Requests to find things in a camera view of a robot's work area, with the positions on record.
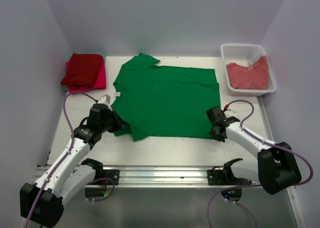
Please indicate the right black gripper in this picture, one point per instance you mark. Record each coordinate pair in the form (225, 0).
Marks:
(213, 135)

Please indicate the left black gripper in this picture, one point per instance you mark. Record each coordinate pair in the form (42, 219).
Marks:
(118, 123)

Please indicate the green t shirt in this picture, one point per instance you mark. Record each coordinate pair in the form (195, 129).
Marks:
(165, 101)

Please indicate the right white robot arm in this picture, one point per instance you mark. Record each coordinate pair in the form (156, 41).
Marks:
(275, 168)

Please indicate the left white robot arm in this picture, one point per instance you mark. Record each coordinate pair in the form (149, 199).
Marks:
(44, 201)

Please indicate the pink folded shirt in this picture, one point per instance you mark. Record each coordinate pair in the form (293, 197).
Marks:
(100, 83)

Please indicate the salmon t shirt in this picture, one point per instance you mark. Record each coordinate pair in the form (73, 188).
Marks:
(253, 77)

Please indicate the light blue folded shirt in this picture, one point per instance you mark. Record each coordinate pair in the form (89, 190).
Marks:
(64, 89)

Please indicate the dark red folded shirt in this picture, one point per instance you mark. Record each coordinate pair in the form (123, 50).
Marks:
(82, 71)

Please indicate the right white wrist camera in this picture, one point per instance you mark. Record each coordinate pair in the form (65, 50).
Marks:
(228, 110)

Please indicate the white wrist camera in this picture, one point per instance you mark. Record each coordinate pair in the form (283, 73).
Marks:
(105, 99)
(228, 110)

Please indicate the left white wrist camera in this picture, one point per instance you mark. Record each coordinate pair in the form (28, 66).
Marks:
(105, 99)

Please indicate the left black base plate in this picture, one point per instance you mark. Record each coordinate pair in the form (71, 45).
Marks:
(112, 174)

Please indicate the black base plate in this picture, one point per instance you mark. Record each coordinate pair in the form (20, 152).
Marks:
(224, 177)
(112, 174)

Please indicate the aluminium mounting rail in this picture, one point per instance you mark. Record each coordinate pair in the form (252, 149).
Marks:
(162, 175)

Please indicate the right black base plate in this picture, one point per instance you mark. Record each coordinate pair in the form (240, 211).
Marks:
(224, 177)

